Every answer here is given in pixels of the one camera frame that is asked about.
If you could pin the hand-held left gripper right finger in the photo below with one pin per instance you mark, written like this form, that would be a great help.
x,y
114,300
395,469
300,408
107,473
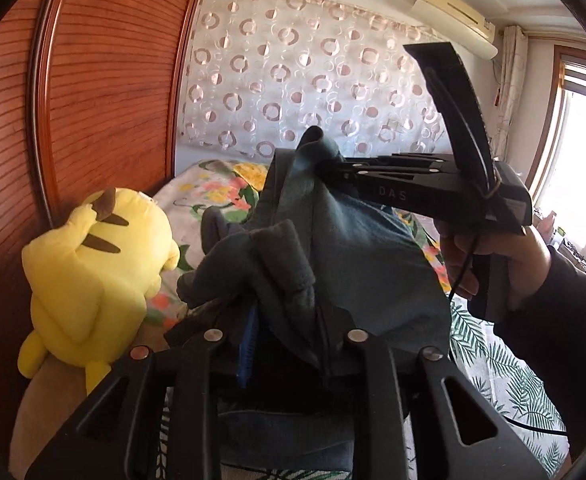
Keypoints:
x,y
368,365

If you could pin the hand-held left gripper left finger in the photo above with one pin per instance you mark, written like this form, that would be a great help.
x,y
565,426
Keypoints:
x,y
248,350

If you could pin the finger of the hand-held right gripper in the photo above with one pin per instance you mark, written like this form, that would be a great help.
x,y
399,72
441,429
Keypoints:
x,y
398,159
388,177

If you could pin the grey-blue pants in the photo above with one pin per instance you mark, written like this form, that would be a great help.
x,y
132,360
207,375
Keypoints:
x,y
373,260

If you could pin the person's right forearm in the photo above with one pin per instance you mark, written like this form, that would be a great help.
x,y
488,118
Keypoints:
x,y
573,335

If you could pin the person's right hand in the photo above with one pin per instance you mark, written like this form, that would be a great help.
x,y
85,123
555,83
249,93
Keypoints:
x,y
528,260

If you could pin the beige window curtain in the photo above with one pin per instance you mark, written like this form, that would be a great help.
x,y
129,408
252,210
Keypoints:
x,y
513,85

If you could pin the window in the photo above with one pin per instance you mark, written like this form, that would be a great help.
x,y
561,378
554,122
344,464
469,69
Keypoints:
x,y
583,160

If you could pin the leaf print bed sheet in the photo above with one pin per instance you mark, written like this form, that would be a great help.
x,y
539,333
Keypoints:
x,y
498,360

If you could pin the circle pattern curtain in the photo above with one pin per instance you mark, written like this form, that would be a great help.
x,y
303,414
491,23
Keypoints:
x,y
283,60

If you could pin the white air conditioner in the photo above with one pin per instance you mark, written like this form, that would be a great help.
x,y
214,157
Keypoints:
x,y
453,15

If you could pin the yellow plush toy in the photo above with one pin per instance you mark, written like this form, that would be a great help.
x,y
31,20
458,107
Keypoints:
x,y
98,270

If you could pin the beige pillow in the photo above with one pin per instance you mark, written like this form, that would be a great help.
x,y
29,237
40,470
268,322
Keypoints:
x,y
48,410

